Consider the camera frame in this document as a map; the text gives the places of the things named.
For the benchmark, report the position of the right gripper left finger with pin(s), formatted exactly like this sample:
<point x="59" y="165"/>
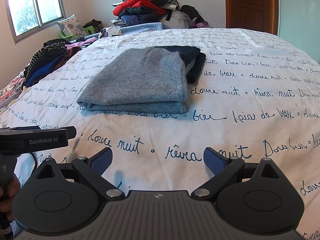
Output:
<point x="90" y="170"/>

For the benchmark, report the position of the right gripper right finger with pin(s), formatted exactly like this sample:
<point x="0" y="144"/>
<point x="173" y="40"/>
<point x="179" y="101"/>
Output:
<point x="225" y="171"/>

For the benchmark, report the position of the grey sweater navy sleeves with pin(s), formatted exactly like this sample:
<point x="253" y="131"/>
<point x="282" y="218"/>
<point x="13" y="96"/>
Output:
<point x="148" y="80"/>

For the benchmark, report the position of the pile of dark clothes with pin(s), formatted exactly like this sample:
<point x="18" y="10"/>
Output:
<point x="174" y="18"/>

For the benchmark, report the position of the person's left hand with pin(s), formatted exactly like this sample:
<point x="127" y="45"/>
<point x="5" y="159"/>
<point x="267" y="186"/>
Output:
<point x="12" y="190"/>

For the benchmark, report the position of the red floral bedsheet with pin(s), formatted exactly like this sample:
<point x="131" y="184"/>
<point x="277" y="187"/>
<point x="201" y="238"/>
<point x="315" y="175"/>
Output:
<point x="12" y="88"/>

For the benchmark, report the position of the royal blue garment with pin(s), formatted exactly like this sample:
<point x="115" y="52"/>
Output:
<point x="43" y="66"/>

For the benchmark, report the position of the white script-print bedspread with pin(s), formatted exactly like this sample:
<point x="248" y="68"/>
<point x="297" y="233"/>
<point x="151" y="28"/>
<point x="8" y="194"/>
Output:
<point x="257" y="96"/>

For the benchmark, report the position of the black white zigzag garment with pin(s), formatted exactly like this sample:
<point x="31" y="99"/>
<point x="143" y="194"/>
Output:
<point x="59" y="47"/>

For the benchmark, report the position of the brown garment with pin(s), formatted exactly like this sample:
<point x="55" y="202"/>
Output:
<point x="70" y="53"/>

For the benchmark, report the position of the purple garment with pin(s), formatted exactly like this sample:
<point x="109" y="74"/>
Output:
<point x="82" y="43"/>

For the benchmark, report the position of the floral white pillow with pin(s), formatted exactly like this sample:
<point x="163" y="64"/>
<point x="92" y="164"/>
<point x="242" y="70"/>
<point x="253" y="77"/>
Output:
<point x="71" y="26"/>

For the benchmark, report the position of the aluminium sliding window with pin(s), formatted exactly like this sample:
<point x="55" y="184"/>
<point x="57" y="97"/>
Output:
<point x="27" y="17"/>

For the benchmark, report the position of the white plastic bag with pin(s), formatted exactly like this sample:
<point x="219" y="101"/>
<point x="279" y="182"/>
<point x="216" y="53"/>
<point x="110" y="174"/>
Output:
<point x="109" y="32"/>

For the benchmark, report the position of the light blue knitted blanket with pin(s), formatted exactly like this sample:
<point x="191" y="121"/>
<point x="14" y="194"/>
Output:
<point x="131" y="29"/>

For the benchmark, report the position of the black backpack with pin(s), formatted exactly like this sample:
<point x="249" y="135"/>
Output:
<point x="192" y="13"/>

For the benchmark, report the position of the brown wooden door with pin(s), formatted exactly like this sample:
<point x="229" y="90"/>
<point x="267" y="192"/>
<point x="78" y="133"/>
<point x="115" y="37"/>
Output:
<point x="258" y="15"/>

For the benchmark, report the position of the red puffer jacket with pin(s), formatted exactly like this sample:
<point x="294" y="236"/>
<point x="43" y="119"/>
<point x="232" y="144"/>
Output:
<point x="138" y="3"/>

